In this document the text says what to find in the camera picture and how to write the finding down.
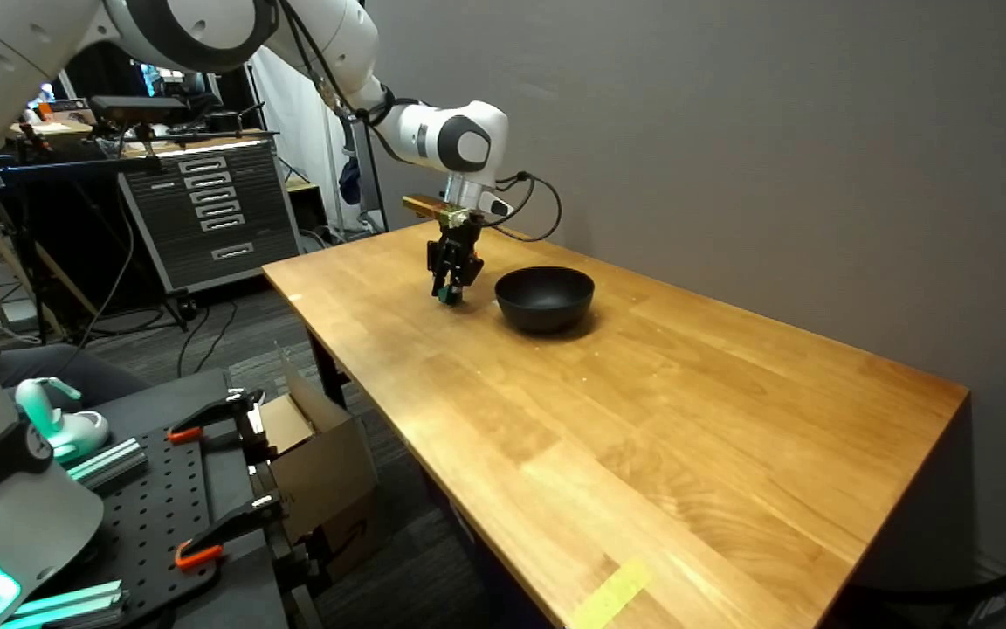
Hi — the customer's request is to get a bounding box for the black drawer cabinet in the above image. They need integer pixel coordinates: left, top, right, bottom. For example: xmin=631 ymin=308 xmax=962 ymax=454
xmin=115 ymin=137 xmax=305 ymax=295

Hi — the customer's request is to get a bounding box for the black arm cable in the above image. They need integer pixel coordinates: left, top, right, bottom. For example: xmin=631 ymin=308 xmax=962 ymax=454
xmin=490 ymin=166 xmax=565 ymax=243

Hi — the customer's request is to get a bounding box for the yellow tape strip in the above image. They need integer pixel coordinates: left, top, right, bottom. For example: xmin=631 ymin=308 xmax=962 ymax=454
xmin=572 ymin=559 xmax=653 ymax=629

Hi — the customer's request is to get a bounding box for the teal aluminium bar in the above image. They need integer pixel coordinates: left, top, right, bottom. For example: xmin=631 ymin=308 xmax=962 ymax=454
xmin=62 ymin=436 xmax=151 ymax=488
xmin=0 ymin=576 xmax=128 ymax=629

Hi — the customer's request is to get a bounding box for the black perforated plate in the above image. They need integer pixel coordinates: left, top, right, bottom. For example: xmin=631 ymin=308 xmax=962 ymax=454
xmin=51 ymin=426 xmax=216 ymax=625

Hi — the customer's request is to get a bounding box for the wooden table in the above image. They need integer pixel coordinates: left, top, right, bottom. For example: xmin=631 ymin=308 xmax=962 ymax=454
xmin=259 ymin=208 xmax=969 ymax=629

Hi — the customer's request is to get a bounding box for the black bowl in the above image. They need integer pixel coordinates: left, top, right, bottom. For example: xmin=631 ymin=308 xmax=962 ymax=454
xmin=492 ymin=263 xmax=596 ymax=343

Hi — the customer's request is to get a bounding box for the cardboard box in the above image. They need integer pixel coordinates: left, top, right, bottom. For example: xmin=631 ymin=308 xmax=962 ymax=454
xmin=253 ymin=382 xmax=380 ymax=544

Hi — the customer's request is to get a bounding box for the orange-tipped black clamp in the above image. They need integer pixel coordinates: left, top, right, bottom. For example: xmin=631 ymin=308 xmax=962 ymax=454
xmin=165 ymin=383 xmax=269 ymax=449
xmin=170 ymin=492 xmax=287 ymax=572

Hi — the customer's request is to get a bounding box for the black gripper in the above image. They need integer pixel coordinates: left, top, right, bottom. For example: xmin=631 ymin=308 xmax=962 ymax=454
xmin=427 ymin=207 xmax=490 ymax=308

